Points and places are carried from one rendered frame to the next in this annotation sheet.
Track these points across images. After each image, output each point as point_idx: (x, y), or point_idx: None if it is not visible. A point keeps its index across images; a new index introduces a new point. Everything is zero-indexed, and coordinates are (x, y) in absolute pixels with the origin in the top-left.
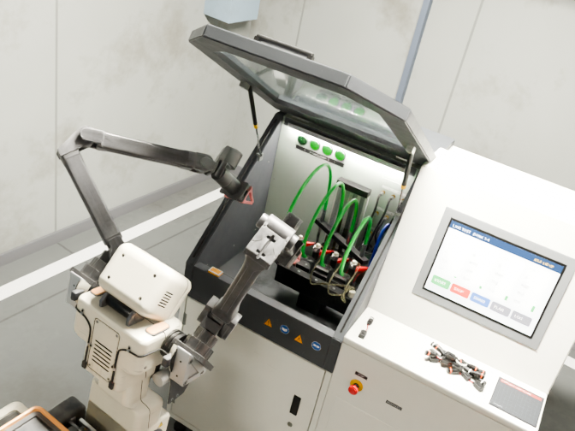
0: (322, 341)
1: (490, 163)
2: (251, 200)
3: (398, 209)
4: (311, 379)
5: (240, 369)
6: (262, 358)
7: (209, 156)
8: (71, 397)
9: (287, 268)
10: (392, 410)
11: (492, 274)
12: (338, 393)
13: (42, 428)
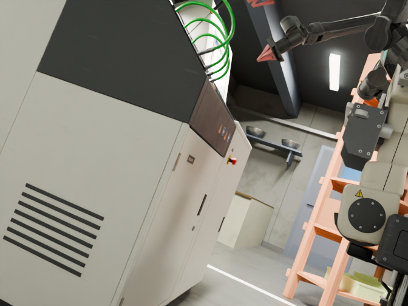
0: (231, 132)
1: None
2: (255, 3)
3: (193, 30)
4: (216, 171)
5: (188, 197)
6: (204, 172)
7: None
8: (397, 214)
9: (280, 62)
10: (231, 168)
11: (219, 73)
12: (220, 173)
13: None
